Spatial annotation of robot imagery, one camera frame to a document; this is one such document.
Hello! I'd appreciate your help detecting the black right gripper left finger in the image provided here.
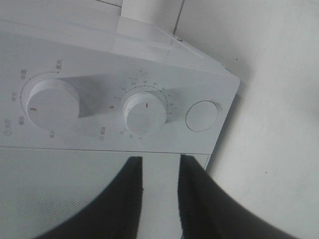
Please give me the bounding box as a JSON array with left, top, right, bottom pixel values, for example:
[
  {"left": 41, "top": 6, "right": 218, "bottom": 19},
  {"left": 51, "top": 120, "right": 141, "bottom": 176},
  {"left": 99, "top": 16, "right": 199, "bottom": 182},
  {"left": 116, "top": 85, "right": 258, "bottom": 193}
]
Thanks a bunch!
[{"left": 41, "top": 156, "right": 143, "bottom": 239}]

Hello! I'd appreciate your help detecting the white microwave oven body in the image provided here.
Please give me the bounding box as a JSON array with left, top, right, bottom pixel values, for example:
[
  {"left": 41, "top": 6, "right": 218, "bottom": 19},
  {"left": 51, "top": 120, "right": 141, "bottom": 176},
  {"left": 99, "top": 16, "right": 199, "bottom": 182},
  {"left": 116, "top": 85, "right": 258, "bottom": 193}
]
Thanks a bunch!
[{"left": 0, "top": 19, "right": 240, "bottom": 155}]

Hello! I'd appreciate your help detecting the round white door button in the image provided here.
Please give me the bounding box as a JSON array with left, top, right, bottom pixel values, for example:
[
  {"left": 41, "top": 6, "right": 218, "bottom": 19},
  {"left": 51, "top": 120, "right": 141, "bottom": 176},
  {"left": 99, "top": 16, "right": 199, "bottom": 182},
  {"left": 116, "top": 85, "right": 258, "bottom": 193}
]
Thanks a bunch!
[{"left": 185, "top": 101, "right": 218, "bottom": 132}]

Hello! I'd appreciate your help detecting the white microwave door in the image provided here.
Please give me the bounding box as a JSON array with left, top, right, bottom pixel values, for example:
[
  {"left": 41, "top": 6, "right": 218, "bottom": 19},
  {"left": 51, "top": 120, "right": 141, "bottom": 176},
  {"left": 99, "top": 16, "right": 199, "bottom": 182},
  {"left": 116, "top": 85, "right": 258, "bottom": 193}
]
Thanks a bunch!
[{"left": 0, "top": 146, "right": 212, "bottom": 239}]

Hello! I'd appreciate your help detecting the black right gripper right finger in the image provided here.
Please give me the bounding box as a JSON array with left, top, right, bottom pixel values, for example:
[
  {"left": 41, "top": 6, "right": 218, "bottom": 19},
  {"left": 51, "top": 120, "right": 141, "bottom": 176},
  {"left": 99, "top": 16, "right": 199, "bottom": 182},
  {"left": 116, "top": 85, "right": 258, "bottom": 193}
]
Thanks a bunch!
[{"left": 178, "top": 154, "right": 319, "bottom": 239}]

